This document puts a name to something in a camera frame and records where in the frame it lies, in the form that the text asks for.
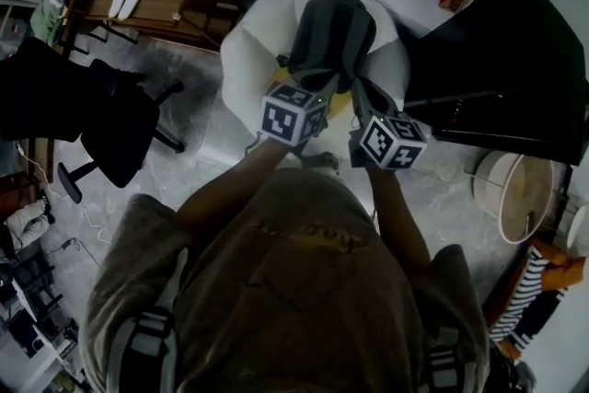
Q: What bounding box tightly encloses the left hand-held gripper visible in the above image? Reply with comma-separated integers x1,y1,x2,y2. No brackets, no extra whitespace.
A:
260,68,341,147

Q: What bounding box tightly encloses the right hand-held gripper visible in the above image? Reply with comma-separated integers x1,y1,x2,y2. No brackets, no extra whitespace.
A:
348,76,429,171

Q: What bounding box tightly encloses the white egg-shaped chair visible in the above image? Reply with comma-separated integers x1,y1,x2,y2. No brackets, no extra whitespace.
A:
219,0,412,134

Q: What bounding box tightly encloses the dark grey garment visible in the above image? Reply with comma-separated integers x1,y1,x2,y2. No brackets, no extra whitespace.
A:
278,0,378,93

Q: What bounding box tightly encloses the person's right forearm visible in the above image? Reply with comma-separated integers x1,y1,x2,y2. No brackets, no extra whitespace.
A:
365,163,433,277

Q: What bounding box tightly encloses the person's left forearm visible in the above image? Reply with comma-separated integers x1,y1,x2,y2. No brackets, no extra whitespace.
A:
174,137,295,240

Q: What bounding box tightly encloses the black cabinet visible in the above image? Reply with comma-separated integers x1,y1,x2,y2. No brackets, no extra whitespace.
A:
404,0,589,167

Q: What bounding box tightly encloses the black office chair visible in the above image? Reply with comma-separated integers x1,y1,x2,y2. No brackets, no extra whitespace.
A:
0,36,185,203

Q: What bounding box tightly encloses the person's brown shirt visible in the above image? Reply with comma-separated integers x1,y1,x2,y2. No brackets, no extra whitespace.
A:
80,168,491,393

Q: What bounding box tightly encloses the orange striped plush toy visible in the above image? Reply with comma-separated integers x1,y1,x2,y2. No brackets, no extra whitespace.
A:
490,238,588,351

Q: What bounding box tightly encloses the white round stool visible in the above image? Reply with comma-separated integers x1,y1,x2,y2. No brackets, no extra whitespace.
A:
565,204,589,257

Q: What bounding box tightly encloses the green cloth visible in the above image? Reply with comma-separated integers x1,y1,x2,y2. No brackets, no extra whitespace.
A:
29,0,68,45

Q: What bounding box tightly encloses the white floor cable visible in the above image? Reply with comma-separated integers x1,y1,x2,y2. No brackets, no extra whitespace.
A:
17,142,111,245

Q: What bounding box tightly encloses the right grey harness strap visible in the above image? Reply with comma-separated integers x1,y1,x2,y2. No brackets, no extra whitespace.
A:
425,329,468,393

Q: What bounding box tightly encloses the grey harness strap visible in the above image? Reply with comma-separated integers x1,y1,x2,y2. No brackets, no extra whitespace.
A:
117,307,179,393
425,329,468,393

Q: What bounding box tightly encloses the left grey harness strap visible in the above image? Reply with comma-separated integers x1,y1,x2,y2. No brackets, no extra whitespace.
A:
117,307,179,393

